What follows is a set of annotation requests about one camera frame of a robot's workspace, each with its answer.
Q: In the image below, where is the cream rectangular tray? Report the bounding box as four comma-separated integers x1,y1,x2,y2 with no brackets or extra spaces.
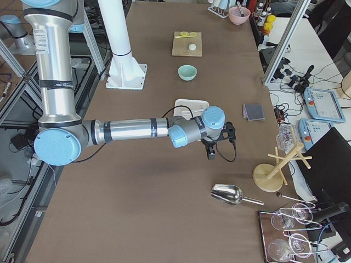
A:
173,99,210,120

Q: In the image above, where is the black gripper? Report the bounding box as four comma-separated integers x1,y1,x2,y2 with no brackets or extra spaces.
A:
201,122,236,160

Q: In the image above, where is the metal scoop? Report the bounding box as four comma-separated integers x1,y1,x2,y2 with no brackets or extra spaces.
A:
211,184,264,205

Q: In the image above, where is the wooden mug tree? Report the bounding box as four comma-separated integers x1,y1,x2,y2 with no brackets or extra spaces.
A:
252,129,312,192

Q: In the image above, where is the blue teach pendant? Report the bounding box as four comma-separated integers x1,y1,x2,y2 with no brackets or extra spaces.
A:
303,88,346,123
298,118,334,150

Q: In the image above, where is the metal pestle in bowl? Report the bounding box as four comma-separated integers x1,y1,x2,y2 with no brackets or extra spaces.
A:
237,2,245,17

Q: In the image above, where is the clear glass jar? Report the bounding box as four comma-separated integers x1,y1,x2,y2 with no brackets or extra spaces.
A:
276,124,297,152

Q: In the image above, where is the wooden cutting board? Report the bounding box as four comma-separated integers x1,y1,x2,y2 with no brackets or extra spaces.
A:
172,31,202,57

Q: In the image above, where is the black monitor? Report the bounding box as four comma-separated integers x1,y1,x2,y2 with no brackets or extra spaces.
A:
297,128,350,220

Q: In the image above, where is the mint green bowl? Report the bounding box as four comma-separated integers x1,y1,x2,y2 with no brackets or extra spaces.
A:
178,65,197,81

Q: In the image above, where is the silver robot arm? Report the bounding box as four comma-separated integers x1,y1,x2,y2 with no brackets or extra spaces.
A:
22,1,236,166

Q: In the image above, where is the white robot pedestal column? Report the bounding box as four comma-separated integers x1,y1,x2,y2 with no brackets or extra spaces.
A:
98,1,148,90

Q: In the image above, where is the pink bowl with ice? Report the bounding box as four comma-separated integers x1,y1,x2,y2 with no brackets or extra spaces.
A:
228,6,251,25

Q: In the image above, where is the aluminium frame post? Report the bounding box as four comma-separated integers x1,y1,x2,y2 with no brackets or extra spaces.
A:
262,0,311,86

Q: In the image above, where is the blue teach pendant far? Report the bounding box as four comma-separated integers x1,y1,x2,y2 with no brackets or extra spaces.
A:
303,88,346,123

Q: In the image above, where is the grey folded cloth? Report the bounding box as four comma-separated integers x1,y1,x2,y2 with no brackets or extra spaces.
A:
243,104,265,121

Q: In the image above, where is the blue teach pendant near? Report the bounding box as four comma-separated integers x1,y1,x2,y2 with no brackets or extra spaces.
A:
298,118,334,150

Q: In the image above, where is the wine glass rack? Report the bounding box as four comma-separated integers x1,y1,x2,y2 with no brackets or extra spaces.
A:
258,203,329,262

